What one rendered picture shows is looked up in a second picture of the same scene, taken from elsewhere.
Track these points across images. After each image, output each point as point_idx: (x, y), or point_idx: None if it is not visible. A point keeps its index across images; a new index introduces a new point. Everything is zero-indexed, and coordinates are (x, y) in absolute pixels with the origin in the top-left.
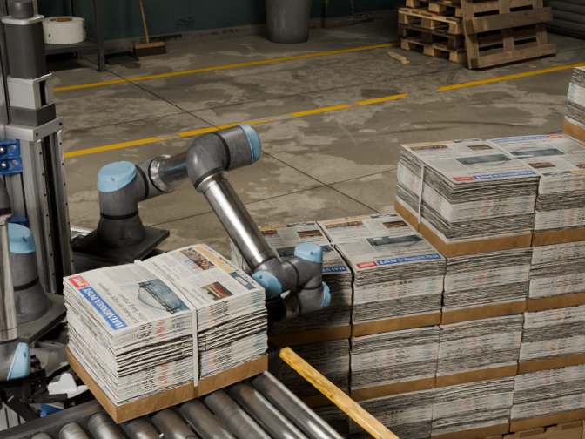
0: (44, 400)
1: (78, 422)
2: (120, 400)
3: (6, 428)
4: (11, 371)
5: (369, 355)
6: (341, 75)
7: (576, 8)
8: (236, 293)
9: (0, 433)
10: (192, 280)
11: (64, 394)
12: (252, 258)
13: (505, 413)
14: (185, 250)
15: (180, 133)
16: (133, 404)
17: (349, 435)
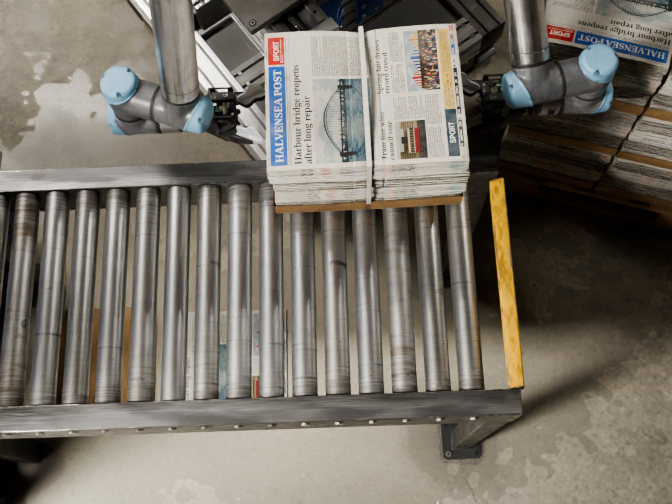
0: (230, 139)
1: (249, 183)
2: (279, 202)
3: (183, 163)
4: (185, 129)
5: (656, 136)
6: None
7: None
8: (430, 157)
9: (176, 167)
10: (399, 104)
11: (250, 140)
12: (514, 54)
13: None
14: (425, 32)
15: None
16: (293, 207)
17: (603, 176)
